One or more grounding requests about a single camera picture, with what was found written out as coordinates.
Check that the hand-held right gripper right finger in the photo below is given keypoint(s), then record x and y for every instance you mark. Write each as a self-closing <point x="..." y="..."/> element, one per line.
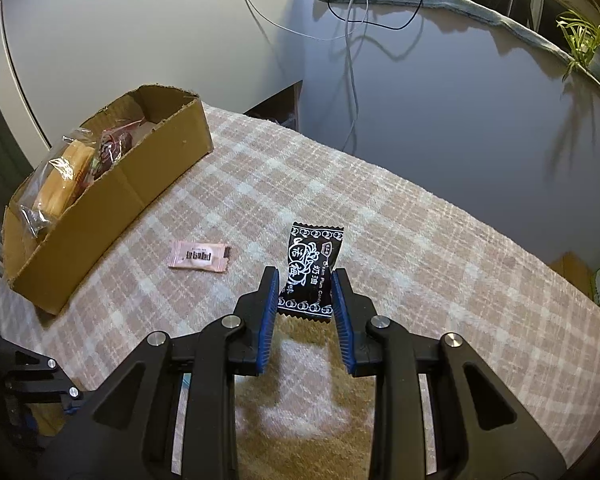
<point x="342" y="325"/>

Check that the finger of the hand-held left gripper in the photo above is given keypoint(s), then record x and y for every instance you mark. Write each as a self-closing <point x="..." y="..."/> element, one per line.
<point x="50" y="394"/>
<point x="25" y="355"/>

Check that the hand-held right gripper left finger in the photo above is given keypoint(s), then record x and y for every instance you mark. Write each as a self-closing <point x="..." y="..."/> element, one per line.
<point x="267" y="320"/>

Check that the black patterned candy packet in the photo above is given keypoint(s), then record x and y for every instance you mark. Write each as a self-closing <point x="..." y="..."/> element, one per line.
<point x="305" y="270"/>

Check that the cardboard box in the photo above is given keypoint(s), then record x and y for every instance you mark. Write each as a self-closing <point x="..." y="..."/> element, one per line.
<point x="105" y="210"/>

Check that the clear bagged bread loaf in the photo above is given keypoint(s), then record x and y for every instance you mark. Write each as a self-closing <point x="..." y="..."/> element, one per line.
<point x="60" y="180"/>

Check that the dark snack bag red print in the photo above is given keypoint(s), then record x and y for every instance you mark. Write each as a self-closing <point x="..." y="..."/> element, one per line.
<point x="112" y="147"/>

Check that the small pink packet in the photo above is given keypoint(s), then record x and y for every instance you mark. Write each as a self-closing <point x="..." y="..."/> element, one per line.
<point x="200" y="256"/>

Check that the pink plaid tablecloth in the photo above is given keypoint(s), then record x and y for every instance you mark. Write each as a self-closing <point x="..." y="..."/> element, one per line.
<point x="380" y="210"/>

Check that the small brown carton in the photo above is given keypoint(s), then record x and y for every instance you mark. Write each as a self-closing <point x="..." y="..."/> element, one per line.
<point x="572" y="275"/>

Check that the potted spider plant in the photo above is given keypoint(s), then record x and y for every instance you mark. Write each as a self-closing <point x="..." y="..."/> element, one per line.
<point x="597" y="55"/>

